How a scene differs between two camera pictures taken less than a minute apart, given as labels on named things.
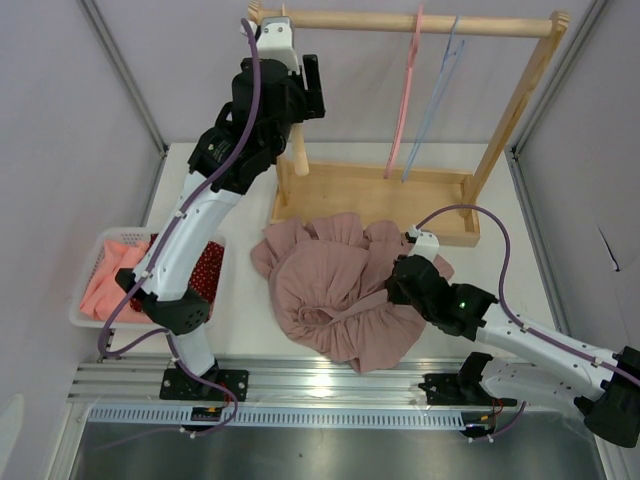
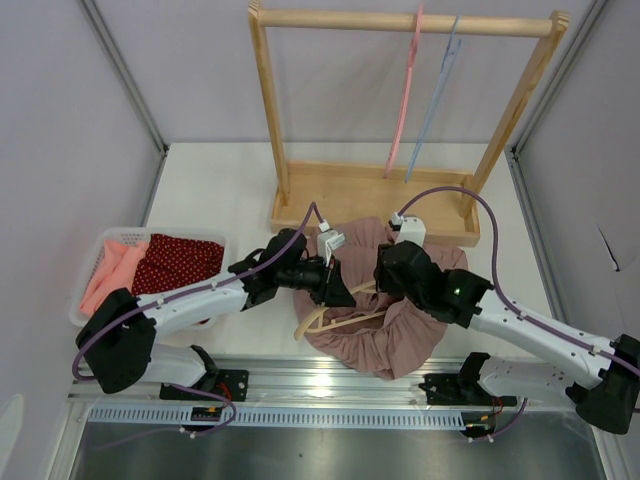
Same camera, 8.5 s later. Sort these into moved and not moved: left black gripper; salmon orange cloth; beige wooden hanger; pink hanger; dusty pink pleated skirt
Moved: beige wooden hanger; left black gripper; dusty pink pleated skirt
Not moved: pink hanger; salmon orange cloth
